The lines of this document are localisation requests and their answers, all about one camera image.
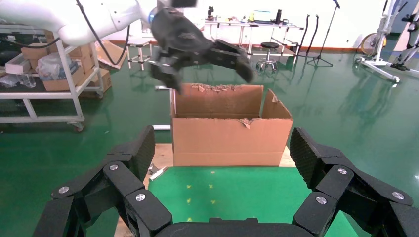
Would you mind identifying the white metal frame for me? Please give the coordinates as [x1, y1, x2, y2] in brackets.
[153, 83, 177, 131]

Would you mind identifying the clear plastic bottle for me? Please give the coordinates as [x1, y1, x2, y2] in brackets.
[18, 73, 37, 89]

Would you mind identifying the wide cardboard storage box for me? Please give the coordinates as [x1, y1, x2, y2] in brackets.
[42, 65, 86, 92]

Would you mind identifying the low cardboard storage box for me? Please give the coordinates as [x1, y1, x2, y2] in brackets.
[80, 69, 112, 99]

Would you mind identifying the large open cardboard carton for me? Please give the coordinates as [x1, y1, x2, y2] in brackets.
[170, 83, 293, 167]

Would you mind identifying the metal binder clip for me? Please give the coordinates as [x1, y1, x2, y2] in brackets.
[148, 164, 168, 181]

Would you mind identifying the long white table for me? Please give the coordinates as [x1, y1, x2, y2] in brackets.
[203, 19, 305, 64]

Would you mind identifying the small white table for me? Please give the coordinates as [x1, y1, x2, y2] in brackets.
[126, 37, 155, 71]

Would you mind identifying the green table cloth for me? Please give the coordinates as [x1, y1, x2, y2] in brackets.
[147, 166, 361, 237]

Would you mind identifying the black tripod microphone stand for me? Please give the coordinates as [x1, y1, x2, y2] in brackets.
[307, 0, 341, 68]

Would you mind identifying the blue screen device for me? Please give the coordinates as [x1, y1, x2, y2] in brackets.
[253, 9, 272, 23]

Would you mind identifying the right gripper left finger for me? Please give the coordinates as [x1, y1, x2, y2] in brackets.
[33, 125, 172, 237]

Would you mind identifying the flat folded cardboard sheet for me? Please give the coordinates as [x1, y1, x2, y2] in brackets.
[95, 39, 129, 70]

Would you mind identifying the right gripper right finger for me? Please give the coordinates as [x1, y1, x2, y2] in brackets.
[290, 127, 419, 237]

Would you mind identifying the black white exercise machine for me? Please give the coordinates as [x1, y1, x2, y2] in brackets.
[391, 13, 419, 71]

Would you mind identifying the white flat box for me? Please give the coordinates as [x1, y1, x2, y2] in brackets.
[4, 54, 33, 75]

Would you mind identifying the black round stool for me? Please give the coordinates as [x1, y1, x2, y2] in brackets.
[255, 41, 282, 73]

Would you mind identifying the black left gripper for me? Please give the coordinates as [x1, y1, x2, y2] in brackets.
[148, 6, 255, 95]

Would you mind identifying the white wheeled stand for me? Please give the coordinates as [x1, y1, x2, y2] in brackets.
[355, 0, 410, 83]

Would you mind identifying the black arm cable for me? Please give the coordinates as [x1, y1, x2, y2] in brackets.
[0, 0, 131, 66]

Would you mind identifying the white shelf cart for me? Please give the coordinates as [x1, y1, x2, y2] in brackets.
[0, 24, 105, 133]

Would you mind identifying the black gooseneck stand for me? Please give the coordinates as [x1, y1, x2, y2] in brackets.
[306, 14, 320, 56]
[296, 14, 311, 56]

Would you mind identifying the clear plastic bag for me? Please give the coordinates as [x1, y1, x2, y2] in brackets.
[35, 52, 80, 81]

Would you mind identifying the yellow round fan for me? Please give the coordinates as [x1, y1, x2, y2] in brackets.
[360, 33, 387, 57]

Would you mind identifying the small cardboard storage box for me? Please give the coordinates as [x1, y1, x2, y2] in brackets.
[21, 42, 50, 61]

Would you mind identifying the stacked cardboard storage box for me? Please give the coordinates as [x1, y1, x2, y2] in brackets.
[68, 44, 95, 73]

